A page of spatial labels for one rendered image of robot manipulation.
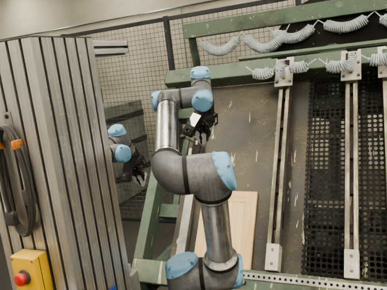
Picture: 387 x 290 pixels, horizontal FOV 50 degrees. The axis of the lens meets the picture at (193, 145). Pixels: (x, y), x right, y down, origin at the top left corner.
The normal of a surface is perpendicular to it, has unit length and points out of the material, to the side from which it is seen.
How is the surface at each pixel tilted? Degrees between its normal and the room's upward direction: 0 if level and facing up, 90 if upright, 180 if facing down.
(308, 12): 90
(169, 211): 53
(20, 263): 90
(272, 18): 90
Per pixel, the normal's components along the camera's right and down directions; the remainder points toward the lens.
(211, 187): 0.01, 0.52
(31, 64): -0.40, 0.22
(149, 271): -0.39, -0.41
